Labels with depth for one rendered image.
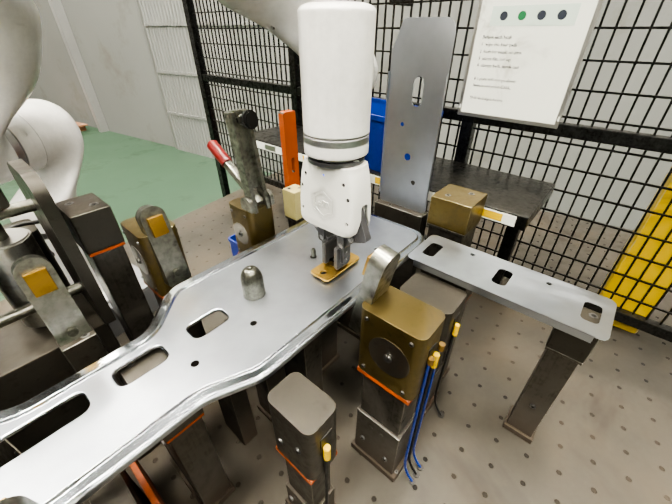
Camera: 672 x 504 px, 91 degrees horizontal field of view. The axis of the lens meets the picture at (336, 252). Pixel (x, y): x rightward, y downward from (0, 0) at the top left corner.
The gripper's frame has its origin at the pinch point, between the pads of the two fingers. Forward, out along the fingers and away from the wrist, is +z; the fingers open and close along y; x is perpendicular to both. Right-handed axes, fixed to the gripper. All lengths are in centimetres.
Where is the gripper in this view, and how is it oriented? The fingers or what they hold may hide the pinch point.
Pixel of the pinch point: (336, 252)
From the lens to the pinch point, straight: 52.2
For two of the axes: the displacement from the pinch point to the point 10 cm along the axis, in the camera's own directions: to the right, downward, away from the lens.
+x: 6.5, -4.2, 6.3
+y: 7.6, 3.7, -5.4
